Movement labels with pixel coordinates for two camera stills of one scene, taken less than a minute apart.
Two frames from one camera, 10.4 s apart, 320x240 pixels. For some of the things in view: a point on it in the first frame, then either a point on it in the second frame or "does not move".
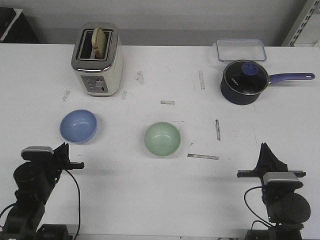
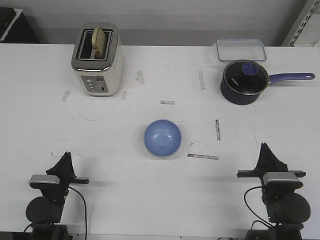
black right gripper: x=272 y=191 does not move
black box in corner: x=14 y=27 does not move
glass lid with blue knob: x=245 y=77 does not move
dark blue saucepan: x=244 y=82 does not move
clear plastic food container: x=228 y=49 does not move
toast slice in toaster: x=99 y=43 does not move
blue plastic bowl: x=78 y=126 -> x=162 y=138
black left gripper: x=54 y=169 -> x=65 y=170
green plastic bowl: x=162 y=138 -> x=160 y=158
